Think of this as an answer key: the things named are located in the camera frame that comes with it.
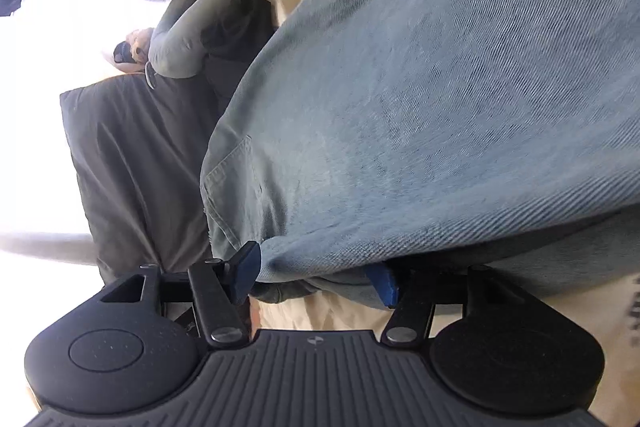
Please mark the blue denim jeans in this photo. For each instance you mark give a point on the blue denim jeans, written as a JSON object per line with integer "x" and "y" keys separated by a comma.
{"x": 430, "y": 97}

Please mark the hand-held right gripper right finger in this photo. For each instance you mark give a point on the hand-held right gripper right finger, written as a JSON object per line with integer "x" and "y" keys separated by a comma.
{"x": 386, "y": 287}

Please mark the grey neck pillow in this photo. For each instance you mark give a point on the grey neck pillow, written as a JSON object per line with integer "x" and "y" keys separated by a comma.
{"x": 200, "y": 17}

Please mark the grey metal rail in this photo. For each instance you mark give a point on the grey metal rail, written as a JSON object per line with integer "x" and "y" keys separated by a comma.
{"x": 45, "y": 249}

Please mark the cream printed blanket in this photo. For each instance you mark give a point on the cream printed blanket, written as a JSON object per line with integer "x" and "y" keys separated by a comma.
{"x": 550, "y": 337}

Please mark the black garment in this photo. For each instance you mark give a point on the black garment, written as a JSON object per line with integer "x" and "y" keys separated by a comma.
{"x": 235, "y": 22}

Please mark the small plush toy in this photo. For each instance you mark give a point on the small plush toy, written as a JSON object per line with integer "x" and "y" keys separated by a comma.
{"x": 132, "y": 47}

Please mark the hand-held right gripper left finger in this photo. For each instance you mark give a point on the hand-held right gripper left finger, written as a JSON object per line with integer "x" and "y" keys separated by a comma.
{"x": 245, "y": 274}

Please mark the dark grey padded jacket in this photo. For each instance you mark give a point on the dark grey padded jacket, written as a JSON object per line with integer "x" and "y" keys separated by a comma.
{"x": 135, "y": 157}

